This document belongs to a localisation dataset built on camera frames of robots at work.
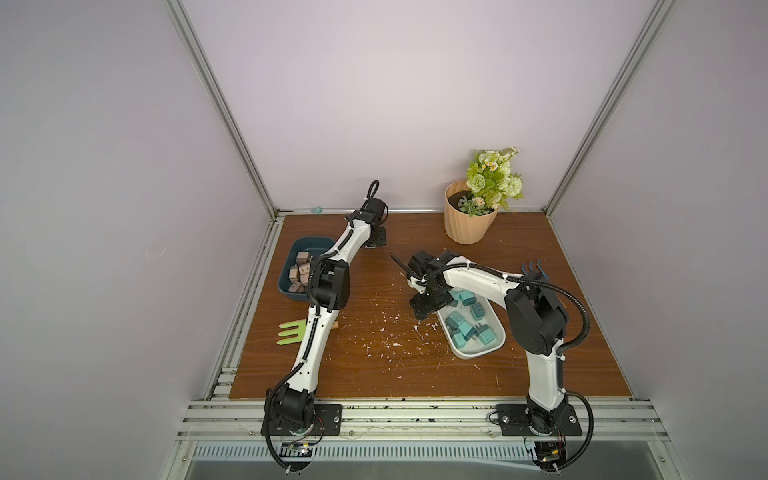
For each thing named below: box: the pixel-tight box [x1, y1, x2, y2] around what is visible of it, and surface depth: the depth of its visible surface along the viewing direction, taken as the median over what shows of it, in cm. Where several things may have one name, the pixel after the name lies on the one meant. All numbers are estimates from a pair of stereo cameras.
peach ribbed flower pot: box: [444, 178, 499, 245], surface depth 102 cm
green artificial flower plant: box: [457, 147, 524, 217], surface depth 94 cm
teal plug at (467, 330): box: [458, 320, 477, 340], surface depth 87 cm
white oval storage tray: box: [437, 287, 506, 360], surface depth 87 cm
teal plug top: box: [452, 332, 466, 349], surface depth 85 cm
